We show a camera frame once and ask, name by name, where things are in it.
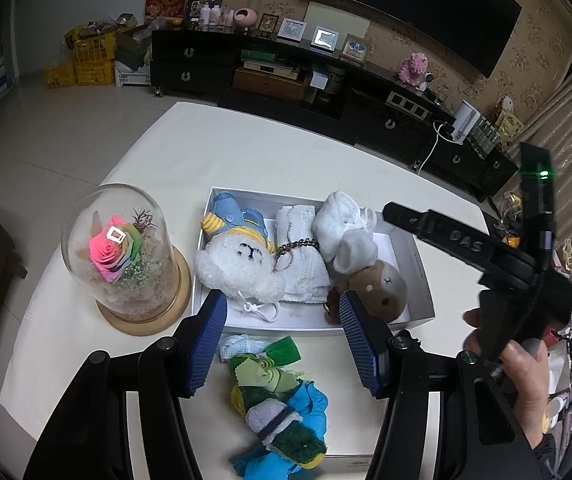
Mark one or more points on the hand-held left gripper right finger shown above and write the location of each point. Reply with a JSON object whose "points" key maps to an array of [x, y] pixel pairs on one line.
{"points": [[358, 345]]}

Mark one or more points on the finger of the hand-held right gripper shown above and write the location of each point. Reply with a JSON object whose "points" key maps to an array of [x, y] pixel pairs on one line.
{"points": [[456, 240]]}

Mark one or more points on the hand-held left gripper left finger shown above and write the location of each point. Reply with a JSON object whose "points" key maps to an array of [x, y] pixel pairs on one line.
{"points": [[208, 340]]}

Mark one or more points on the light blue lace ribbon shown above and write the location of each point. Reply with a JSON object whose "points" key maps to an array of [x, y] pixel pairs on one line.
{"points": [[246, 347]]}

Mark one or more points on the white cardboard box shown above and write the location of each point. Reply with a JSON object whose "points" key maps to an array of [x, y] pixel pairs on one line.
{"points": [[406, 265]]}

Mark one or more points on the brown plush bear white outfit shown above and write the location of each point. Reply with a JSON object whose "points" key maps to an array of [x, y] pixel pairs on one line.
{"points": [[381, 285]]}

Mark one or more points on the green bow hair clip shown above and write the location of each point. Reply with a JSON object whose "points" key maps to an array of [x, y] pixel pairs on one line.
{"points": [[283, 350]]}

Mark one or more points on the turquoise blue cloth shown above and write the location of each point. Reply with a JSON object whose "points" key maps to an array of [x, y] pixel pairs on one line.
{"points": [[311, 405]]}

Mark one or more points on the white plush bear blue overalls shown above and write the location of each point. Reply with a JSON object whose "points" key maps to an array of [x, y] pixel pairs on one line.
{"points": [[236, 265]]}

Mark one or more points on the white towel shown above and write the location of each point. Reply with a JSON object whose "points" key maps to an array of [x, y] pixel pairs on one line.
{"points": [[301, 280]]}

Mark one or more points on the person's right hand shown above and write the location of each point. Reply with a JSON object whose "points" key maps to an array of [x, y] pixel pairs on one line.
{"points": [[526, 375]]}

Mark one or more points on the set of glass bottles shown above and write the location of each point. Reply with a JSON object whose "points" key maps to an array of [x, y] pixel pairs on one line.
{"points": [[483, 136]]}

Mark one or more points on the white appliance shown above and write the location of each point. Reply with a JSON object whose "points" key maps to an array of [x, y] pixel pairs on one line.
{"points": [[466, 120]]}

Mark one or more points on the glass dome with rainbow rose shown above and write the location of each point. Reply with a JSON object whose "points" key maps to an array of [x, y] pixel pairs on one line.
{"points": [[115, 260]]}

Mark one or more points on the beige plush doll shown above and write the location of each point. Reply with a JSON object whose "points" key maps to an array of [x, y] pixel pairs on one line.
{"points": [[505, 106]]}

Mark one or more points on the pink plush toy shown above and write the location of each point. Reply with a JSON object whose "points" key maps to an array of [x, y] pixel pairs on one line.
{"points": [[413, 68]]}

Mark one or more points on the dark jar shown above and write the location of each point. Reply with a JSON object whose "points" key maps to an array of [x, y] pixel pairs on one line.
{"points": [[336, 80]]}

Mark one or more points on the small white box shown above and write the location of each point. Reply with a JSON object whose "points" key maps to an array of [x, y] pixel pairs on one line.
{"points": [[319, 81]]}

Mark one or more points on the black television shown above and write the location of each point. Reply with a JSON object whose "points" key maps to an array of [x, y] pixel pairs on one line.
{"points": [[416, 5]]}

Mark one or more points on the brown box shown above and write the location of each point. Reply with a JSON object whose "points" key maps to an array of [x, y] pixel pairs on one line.
{"points": [[268, 85]]}

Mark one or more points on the white board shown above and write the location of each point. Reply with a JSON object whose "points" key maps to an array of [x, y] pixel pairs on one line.
{"points": [[341, 15]]}

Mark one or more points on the green flat device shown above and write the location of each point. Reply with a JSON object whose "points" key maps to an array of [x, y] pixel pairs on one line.
{"points": [[271, 62]]}

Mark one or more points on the black television cabinet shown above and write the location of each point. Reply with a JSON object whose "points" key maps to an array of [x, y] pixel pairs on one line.
{"points": [[190, 70]]}

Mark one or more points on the white plastic basket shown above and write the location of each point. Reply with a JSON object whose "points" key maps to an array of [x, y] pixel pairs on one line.
{"points": [[133, 76]]}

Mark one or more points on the yellow plastic crate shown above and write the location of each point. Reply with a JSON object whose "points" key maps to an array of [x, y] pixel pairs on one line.
{"points": [[94, 47], [93, 72], [59, 76]]}

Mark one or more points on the pink round vase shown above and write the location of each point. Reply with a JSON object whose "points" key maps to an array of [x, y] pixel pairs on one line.
{"points": [[246, 18]]}

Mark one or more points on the row of white bottles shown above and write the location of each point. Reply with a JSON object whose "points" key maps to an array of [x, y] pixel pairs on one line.
{"points": [[210, 15]]}

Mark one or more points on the blue white carton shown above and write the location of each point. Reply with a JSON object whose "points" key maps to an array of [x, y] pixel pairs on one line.
{"points": [[1, 67]]}

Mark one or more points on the silver switch panel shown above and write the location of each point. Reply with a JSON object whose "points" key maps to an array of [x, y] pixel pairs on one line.
{"points": [[407, 105]]}

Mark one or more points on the small white camera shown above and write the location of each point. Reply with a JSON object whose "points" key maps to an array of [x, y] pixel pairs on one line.
{"points": [[427, 81]]}

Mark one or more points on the wooden photo frame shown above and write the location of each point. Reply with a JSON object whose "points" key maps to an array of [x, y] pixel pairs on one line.
{"points": [[354, 48]]}

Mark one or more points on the silver photo frame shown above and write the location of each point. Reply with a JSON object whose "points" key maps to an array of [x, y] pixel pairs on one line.
{"points": [[326, 37]]}

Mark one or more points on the white photo frame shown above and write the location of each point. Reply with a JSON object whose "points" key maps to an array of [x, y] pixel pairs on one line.
{"points": [[292, 29]]}

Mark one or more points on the dark photo frame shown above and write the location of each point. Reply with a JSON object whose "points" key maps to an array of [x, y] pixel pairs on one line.
{"points": [[268, 25]]}

